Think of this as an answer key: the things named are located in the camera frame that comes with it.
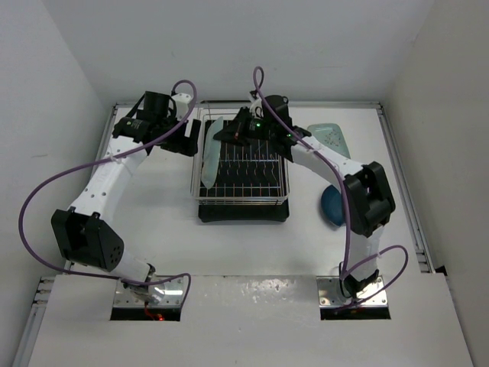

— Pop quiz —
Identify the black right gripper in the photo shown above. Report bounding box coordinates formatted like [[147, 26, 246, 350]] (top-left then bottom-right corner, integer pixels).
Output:
[[215, 105, 277, 146]]

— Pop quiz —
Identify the light green rectangular plate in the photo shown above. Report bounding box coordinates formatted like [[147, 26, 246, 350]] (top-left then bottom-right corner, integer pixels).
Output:
[[201, 116, 224, 190]]

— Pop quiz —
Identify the dark blue round plate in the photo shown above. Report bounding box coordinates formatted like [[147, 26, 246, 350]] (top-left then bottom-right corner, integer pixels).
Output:
[[320, 185, 345, 227]]

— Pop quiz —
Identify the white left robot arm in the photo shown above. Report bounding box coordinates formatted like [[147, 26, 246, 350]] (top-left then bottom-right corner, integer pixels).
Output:
[[51, 92, 192, 304]]

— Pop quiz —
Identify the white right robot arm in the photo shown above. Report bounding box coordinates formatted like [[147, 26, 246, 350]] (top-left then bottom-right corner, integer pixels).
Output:
[[213, 93, 396, 298]]

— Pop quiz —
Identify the black drip tray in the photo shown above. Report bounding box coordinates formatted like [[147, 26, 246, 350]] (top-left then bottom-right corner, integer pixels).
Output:
[[197, 118, 290, 225]]

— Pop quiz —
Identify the light green plate with berries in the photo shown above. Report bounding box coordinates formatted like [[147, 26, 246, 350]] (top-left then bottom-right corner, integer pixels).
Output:
[[307, 123, 351, 158]]

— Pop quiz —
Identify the metal wire dish rack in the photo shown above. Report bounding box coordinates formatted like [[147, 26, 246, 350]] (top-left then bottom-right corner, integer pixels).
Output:
[[190, 101, 290, 205]]

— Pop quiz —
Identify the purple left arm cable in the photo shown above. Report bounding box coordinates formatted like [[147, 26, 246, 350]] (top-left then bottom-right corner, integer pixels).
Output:
[[18, 79, 199, 313]]

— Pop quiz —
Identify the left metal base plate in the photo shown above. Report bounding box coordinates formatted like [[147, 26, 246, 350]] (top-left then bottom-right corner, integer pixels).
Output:
[[113, 277, 187, 309]]

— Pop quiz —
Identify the metal base plate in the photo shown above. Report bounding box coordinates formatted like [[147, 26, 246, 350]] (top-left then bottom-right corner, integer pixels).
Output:
[[113, 277, 187, 309], [316, 276, 388, 309]]

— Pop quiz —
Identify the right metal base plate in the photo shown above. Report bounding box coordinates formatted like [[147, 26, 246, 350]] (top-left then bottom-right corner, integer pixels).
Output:
[[316, 276, 388, 309]]

